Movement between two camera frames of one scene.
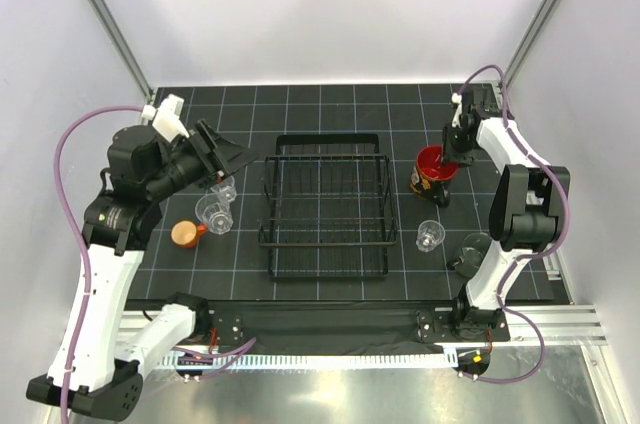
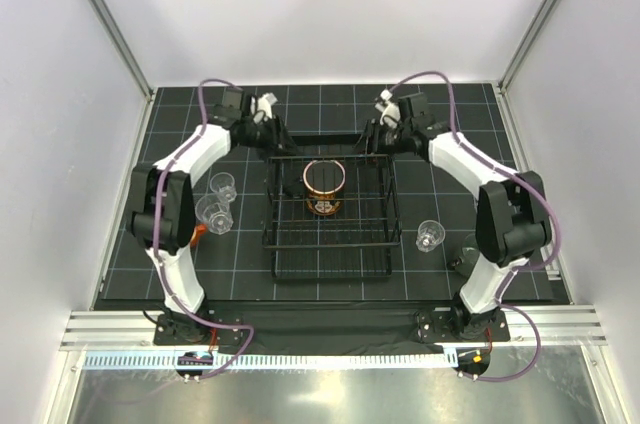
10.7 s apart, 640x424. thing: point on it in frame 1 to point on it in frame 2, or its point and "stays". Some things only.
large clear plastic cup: (215, 212) stays
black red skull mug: (430, 177) to (323, 182)
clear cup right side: (430, 234) stays
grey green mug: (474, 247) stays
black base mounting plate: (346, 325) stays
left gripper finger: (224, 155) to (288, 146)
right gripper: (448, 153) to (376, 138)
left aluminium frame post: (106, 20) stays
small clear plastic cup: (225, 190) stays
